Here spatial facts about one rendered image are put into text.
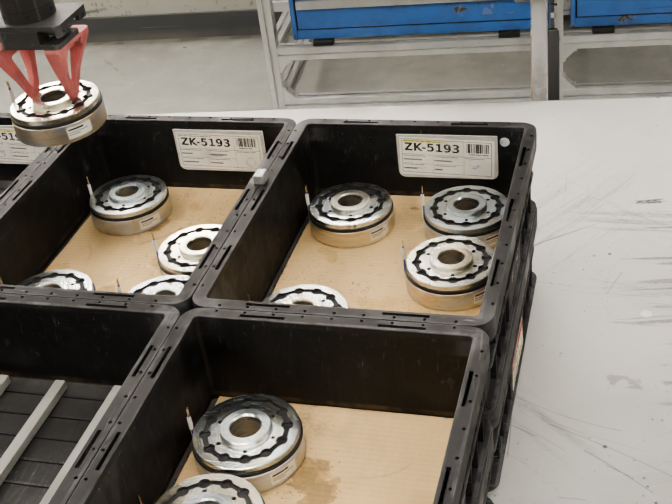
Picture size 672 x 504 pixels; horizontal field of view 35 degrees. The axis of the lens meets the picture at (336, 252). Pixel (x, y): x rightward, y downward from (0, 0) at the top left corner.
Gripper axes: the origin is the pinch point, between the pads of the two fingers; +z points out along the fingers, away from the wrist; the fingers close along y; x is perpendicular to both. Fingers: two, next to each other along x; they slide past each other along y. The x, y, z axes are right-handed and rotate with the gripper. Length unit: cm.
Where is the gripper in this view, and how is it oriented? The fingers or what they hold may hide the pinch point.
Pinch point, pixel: (53, 91)
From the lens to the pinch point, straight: 125.9
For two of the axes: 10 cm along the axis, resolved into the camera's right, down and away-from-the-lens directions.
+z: 1.3, 8.2, 5.6
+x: 2.7, -5.8, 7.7
